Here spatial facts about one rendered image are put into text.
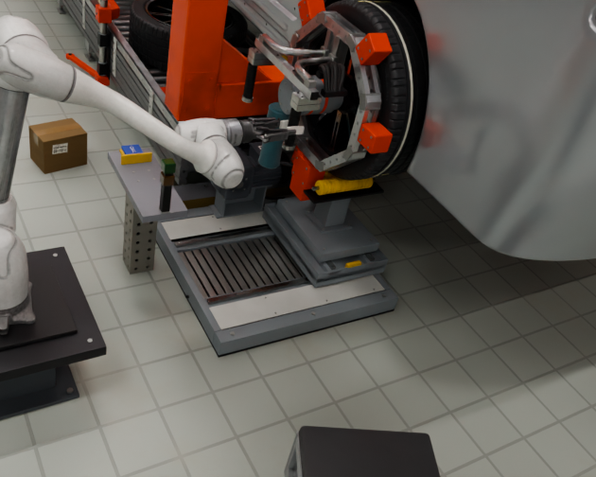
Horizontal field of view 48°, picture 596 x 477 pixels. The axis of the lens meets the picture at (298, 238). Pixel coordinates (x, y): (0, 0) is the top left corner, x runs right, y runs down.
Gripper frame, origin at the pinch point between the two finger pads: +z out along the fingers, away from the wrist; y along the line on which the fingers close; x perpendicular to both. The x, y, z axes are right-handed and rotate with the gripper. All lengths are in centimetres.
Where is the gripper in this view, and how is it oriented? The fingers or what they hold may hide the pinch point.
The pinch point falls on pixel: (291, 127)
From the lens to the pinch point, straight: 228.1
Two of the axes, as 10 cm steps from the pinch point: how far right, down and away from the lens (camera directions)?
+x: 2.0, -7.8, -6.0
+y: 4.7, 6.1, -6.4
